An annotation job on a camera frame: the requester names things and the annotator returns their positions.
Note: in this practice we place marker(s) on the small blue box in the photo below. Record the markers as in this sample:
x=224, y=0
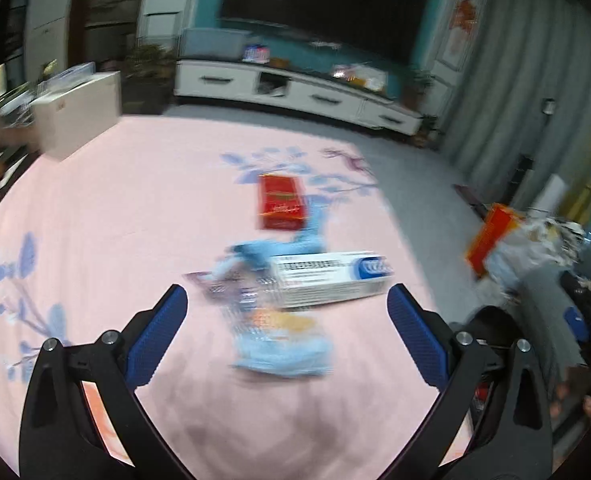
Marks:
x=256, y=54

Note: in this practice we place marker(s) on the white standing air conditioner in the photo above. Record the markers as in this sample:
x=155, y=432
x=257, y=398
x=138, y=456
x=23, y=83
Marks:
x=50, y=35

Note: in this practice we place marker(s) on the red flat box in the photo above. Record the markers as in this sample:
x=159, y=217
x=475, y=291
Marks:
x=280, y=202

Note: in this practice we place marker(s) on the crushed clear plastic bottle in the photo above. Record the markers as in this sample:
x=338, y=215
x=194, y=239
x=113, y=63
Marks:
x=270, y=330

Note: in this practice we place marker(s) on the black television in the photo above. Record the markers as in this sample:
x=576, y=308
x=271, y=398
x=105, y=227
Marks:
x=325, y=5

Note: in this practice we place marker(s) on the white and blue medicine box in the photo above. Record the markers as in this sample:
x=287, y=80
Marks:
x=320, y=285

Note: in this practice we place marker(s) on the orange-red cardboard box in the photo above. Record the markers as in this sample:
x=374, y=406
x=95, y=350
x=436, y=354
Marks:
x=493, y=240

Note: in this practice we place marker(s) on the grey curtain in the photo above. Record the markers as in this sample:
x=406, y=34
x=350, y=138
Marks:
x=525, y=85

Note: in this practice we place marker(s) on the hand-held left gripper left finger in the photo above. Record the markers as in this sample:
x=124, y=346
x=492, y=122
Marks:
x=160, y=335

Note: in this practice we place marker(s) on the white TV cabinet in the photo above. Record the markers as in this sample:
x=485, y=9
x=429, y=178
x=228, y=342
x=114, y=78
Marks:
x=300, y=92

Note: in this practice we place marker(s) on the white panel with red decal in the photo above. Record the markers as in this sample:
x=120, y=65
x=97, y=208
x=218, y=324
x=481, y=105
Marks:
x=460, y=20

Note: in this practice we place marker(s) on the white cardboard box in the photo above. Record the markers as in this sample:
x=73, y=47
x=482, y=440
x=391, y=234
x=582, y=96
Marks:
x=75, y=115

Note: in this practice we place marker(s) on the pink leaf-print tablecloth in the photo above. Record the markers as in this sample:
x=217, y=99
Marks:
x=125, y=185

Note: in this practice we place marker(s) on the white shoehorn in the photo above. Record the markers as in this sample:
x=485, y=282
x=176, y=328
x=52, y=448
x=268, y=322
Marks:
x=12, y=172

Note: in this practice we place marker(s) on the translucent storage box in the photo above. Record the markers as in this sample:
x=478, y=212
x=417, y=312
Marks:
x=215, y=44

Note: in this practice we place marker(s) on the potted plant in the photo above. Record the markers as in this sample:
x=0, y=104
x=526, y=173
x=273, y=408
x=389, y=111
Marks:
x=418, y=87
x=429, y=130
x=150, y=60

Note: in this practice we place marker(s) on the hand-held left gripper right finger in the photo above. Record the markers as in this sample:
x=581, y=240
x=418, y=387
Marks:
x=415, y=330

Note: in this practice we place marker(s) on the white plastic bag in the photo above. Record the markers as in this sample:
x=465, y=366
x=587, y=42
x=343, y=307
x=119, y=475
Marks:
x=540, y=245

